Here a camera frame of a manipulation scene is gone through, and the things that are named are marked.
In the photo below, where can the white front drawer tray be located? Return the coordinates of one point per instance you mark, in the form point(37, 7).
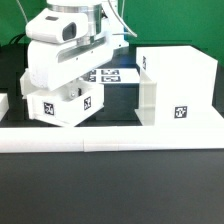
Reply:
point(55, 107)

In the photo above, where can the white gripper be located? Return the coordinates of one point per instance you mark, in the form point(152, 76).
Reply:
point(51, 65)

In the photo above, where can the white U-shaped fence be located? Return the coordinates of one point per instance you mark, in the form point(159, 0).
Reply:
point(119, 138)

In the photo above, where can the white drawer cabinet box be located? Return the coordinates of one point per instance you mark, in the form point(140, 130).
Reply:
point(176, 87)

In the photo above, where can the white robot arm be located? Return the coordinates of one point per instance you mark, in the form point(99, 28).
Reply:
point(69, 38)

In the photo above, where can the white drawer tray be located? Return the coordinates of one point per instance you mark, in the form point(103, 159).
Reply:
point(55, 107)
point(25, 84)

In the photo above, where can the marker tag sheet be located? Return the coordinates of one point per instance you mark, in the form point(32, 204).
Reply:
point(114, 76)

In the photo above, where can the white rear drawer tray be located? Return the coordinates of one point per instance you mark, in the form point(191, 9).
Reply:
point(25, 84)

